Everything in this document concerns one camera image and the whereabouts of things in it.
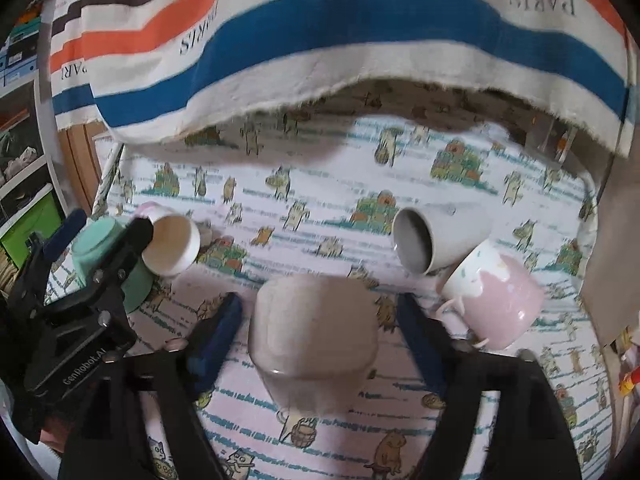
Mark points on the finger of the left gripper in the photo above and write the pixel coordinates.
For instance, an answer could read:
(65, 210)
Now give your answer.
(55, 245)
(119, 248)

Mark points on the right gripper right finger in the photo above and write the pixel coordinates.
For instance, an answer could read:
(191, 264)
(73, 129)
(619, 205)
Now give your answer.
(530, 438)

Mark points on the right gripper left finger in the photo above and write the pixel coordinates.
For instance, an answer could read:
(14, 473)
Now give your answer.
(109, 439)

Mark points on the beige square cup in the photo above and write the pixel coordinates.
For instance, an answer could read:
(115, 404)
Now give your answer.
(313, 340)

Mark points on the white round cup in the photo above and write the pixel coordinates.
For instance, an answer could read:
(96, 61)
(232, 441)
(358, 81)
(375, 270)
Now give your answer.
(175, 243)

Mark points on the grey cylindrical cup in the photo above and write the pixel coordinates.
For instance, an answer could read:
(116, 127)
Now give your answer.
(435, 236)

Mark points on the green storage box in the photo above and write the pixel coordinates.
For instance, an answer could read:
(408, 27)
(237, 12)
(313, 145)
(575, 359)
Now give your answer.
(42, 217)

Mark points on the cat pattern bed sheet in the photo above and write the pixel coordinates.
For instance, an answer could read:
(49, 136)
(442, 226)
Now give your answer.
(315, 191)

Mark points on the pink white mug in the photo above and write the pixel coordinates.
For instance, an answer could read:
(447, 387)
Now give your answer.
(494, 295)

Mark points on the striped Paris blanket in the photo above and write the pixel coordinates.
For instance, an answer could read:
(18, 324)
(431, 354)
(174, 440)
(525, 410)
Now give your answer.
(154, 70)

